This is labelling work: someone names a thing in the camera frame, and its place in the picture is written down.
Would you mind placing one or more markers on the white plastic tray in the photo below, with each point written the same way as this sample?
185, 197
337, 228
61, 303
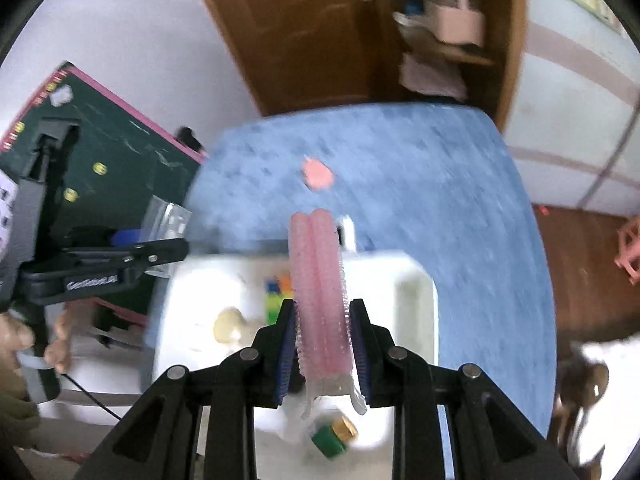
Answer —
398, 294

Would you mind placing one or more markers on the pink basket on shelf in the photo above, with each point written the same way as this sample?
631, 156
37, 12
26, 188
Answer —
457, 22

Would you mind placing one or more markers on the green bottle gold cap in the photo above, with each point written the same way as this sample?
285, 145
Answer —
332, 437

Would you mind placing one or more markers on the wooden chair knob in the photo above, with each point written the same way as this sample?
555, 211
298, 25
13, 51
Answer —
580, 385

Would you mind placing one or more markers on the green chalkboard pink frame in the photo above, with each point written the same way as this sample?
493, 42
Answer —
120, 161

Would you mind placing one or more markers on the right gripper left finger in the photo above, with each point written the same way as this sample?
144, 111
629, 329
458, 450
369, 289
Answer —
257, 376

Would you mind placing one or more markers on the pink oval sponge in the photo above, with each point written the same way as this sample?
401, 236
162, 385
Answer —
317, 175

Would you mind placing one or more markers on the person left hand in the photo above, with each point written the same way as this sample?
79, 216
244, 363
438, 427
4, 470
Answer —
16, 336

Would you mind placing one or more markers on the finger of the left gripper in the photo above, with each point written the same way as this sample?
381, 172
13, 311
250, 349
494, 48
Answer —
125, 237
124, 263

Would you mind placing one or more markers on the multicolour puzzle cube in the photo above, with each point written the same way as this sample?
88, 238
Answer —
277, 289

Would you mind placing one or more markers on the white plastic adapter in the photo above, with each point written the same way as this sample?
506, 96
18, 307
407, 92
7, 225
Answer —
346, 233

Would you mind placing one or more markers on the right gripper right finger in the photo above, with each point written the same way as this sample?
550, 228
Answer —
394, 377

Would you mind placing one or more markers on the brown wooden door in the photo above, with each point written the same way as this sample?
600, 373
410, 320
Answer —
303, 54

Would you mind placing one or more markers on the gold round tin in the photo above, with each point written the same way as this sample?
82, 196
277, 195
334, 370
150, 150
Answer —
232, 328

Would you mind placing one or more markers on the pink toy stool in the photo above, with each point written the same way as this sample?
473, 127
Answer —
629, 249

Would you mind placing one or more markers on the wooden shelf unit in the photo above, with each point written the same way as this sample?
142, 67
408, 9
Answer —
462, 51

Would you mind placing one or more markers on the clear plastic box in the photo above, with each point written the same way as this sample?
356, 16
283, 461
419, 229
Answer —
165, 222

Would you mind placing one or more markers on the pink folded cloth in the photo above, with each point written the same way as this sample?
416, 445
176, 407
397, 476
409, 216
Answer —
432, 77

